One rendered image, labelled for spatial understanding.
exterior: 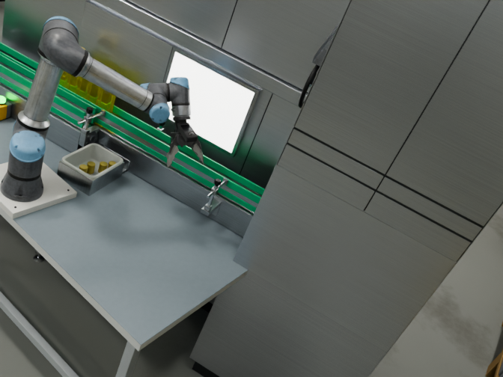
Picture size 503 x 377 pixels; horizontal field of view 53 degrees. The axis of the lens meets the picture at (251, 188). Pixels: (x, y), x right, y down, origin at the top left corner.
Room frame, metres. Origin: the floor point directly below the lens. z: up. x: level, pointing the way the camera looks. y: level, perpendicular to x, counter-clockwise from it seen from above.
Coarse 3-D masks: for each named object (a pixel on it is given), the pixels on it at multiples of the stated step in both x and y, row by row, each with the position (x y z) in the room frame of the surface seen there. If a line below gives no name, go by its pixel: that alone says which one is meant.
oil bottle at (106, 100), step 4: (100, 88) 1.98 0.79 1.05; (100, 92) 1.98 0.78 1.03; (104, 92) 1.98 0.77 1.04; (108, 92) 1.98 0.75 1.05; (100, 96) 1.98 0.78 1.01; (104, 96) 1.98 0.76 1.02; (108, 96) 1.97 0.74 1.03; (112, 96) 2.00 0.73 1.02; (100, 100) 1.98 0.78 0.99; (104, 100) 1.98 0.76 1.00; (108, 100) 1.97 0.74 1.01; (112, 100) 2.00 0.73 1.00; (100, 104) 1.98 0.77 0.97; (104, 104) 1.98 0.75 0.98; (108, 104) 1.98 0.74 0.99; (112, 104) 2.01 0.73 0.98; (104, 108) 1.98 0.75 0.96; (108, 108) 1.98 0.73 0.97; (112, 108) 2.02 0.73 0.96
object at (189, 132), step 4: (180, 124) 1.77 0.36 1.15; (184, 124) 1.77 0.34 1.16; (188, 124) 1.78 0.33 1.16; (180, 128) 1.74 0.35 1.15; (184, 128) 1.75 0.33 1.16; (188, 128) 1.75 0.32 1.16; (180, 132) 1.74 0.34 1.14; (184, 132) 1.71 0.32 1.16; (188, 132) 1.72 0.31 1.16; (192, 132) 1.72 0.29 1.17; (184, 136) 1.71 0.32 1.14; (188, 136) 1.69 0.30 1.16; (192, 136) 1.70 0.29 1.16; (196, 136) 1.71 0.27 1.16; (188, 140) 1.69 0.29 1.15; (192, 140) 1.70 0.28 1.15; (196, 140) 1.71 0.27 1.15
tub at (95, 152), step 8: (88, 144) 1.84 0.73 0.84; (96, 144) 1.87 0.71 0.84; (80, 152) 1.78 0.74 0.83; (88, 152) 1.83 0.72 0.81; (96, 152) 1.86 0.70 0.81; (104, 152) 1.86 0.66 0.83; (64, 160) 1.67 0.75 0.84; (72, 160) 1.73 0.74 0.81; (80, 160) 1.78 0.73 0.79; (88, 160) 1.83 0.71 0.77; (96, 160) 1.85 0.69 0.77; (104, 160) 1.85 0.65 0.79; (112, 160) 1.85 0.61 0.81; (120, 160) 1.84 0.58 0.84; (96, 168) 1.80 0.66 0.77; (112, 168) 1.76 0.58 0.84; (88, 176) 1.64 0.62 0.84; (96, 176) 1.65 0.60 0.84
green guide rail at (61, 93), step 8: (0, 56) 2.05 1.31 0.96; (8, 64) 2.04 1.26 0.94; (16, 64) 2.03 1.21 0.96; (16, 72) 2.03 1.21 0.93; (24, 72) 2.02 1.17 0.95; (32, 72) 2.02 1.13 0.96; (32, 80) 2.01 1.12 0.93; (64, 96) 1.98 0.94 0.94; (72, 96) 1.97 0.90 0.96; (72, 104) 1.97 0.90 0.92; (80, 104) 1.96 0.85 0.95; (88, 104) 1.95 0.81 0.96
